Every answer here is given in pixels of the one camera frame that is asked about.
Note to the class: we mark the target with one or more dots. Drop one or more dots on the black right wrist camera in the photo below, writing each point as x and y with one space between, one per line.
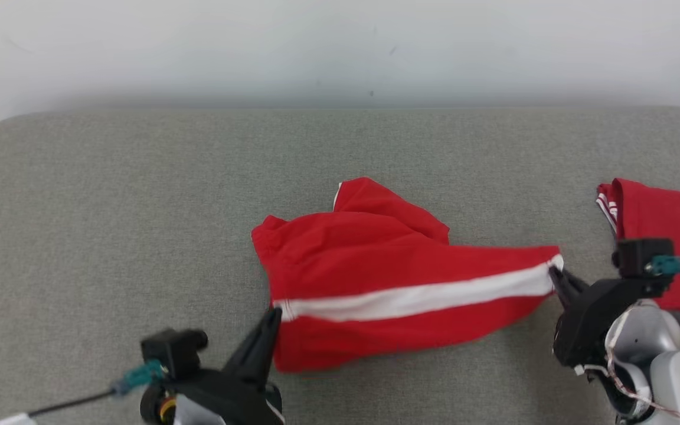
641 257

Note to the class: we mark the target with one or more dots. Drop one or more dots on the red Bulls 23 shorts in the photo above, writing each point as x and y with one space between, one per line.
375 265

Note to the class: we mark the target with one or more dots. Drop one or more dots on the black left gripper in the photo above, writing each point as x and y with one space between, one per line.
228 395

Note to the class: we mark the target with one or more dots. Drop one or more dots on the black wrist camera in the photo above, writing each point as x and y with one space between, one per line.
172 349
641 257

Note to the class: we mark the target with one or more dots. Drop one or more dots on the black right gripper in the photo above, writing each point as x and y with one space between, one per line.
600 324

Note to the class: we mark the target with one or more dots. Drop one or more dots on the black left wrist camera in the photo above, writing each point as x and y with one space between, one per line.
172 349

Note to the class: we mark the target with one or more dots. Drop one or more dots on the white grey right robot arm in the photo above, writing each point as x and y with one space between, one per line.
664 360

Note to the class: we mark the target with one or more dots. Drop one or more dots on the red basketball jersey white sleeves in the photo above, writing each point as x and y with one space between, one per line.
670 236

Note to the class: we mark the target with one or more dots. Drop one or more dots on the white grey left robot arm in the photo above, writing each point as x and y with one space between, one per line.
195 413

